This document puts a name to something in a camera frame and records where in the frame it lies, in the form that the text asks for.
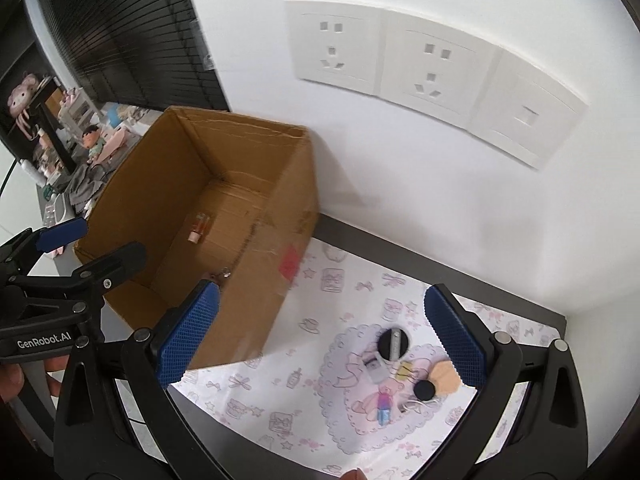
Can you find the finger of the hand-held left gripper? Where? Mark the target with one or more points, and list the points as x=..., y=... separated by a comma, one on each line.
x=62, y=234
x=115, y=265

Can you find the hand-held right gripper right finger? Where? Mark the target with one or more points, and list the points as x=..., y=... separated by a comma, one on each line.
x=455, y=335

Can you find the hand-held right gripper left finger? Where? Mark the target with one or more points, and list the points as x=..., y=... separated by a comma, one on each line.
x=190, y=335

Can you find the orange makeup sponge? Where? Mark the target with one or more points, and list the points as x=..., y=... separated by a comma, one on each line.
x=445, y=377

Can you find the small silver metal tool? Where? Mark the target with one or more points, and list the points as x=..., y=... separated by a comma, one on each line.
x=396, y=345

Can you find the small black round disc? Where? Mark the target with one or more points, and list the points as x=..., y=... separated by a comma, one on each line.
x=424, y=389

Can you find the yellow binder clip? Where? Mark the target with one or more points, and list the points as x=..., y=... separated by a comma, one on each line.
x=403, y=370

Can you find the large black round lid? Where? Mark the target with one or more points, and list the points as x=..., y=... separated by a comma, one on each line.
x=385, y=345

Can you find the brown cardboard box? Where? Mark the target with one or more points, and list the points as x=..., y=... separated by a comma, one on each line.
x=150, y=185

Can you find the pink and blue small tube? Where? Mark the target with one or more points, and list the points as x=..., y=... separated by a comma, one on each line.
x=384, y=409

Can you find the person's left hand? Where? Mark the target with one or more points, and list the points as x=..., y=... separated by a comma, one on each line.
x=10, y=382

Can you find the grey cloth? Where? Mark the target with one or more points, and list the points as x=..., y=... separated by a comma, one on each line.
x=90, y=185

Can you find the small pink capped bottle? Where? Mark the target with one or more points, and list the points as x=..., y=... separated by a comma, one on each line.
x=198, y=227

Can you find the dark-haired doll figurine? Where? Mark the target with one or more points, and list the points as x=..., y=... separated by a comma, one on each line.
x=91, y=142

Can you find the pink printed table mat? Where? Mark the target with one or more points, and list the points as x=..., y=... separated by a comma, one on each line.
x=325, y=310

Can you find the pink plush toy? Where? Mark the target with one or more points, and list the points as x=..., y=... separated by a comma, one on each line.
x=22, y=97

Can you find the black window blind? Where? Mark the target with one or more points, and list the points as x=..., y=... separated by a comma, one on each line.
x=125, y=35

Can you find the black shelf frame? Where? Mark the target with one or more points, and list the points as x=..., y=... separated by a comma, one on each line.
x=52, y=130

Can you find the white wall data port panel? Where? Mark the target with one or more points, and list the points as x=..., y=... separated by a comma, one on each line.
x=525, y=110

